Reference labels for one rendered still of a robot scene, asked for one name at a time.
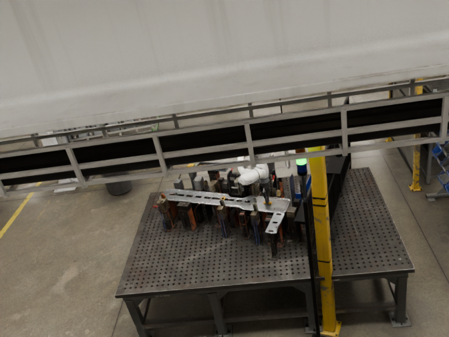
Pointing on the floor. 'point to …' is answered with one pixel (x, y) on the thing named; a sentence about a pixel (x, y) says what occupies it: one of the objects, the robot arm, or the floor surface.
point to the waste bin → (119, 188)
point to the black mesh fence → (329, 222)
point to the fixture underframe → (397, 285)
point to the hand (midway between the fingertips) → (266, 199)
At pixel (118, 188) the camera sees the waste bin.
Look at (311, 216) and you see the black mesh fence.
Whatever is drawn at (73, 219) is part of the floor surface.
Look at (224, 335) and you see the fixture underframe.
